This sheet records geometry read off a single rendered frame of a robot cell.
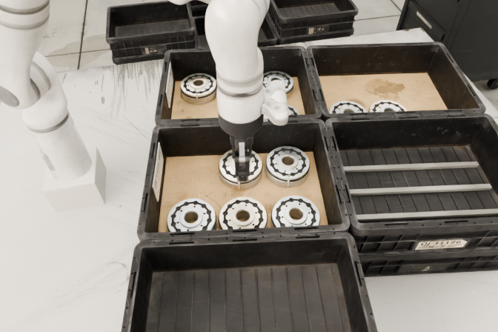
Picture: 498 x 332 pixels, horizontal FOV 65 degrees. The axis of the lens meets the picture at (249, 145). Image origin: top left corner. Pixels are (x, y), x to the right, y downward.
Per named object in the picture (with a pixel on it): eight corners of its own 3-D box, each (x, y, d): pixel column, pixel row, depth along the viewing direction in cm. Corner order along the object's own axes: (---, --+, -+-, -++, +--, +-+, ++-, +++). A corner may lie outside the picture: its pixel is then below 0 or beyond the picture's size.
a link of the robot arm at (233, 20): (253, 109, 56) (267, 72, 62) (254, 10, 45) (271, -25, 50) (207, 101, 57) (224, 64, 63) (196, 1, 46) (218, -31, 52)
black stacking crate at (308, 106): (162, 156, 101) (154, 125, 92) (172, 83, 121) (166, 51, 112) (316, 150, 102) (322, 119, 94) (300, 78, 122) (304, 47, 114)
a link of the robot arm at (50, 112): (14, 40, 80) (47, 103, 93) (-22, 67, 74) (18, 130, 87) (52, 49, 78) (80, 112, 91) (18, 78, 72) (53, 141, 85)
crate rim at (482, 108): (322, 124, 95) (324, 118, 93) (304, 52, 115) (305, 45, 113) (485, 118, 96) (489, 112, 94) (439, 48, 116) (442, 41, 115)
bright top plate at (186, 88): (178, 97, 109) (178, 95, 109) (182, 74, 116) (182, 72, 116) (215, 97, 109) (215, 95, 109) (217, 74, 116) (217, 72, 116)
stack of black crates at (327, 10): (276, 93, 219) (280, 19, 186) (263, 61, 239) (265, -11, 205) (343, 83, 225) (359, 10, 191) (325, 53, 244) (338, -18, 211)
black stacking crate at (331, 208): (148, 268, 81) (136, 241, 72) (162, 158, 101) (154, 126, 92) (340, 259, 82) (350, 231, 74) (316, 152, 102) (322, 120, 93)
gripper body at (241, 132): (218, 87, 66) (221, 127, 73) (216, 123, 61) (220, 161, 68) (262, 86, 66) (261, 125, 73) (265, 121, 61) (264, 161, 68)
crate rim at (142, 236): (137, 246, 74) (135, 240, 72) (155, 131, 94) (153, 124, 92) (350, 236, 75) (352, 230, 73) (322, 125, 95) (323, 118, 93)
